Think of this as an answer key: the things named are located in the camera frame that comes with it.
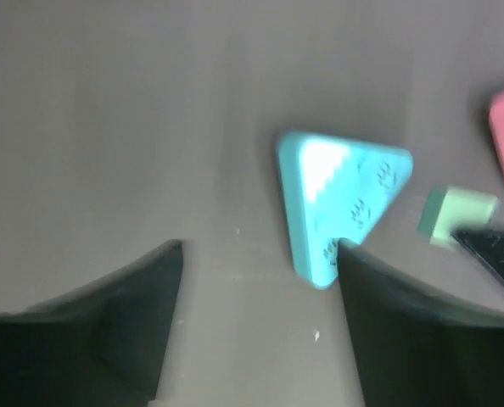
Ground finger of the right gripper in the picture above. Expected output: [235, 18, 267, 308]
[451, 228, 504, 287]

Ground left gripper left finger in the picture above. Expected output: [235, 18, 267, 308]
[0, 240, 184, 406]

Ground mint green small plug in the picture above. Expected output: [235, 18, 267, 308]
[417, 186, 500, 249]

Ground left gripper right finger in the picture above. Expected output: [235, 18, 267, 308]
[337, 239, 504, 406]

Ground teal triangular power strip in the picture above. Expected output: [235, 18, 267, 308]
[277, 131, 413, 289]

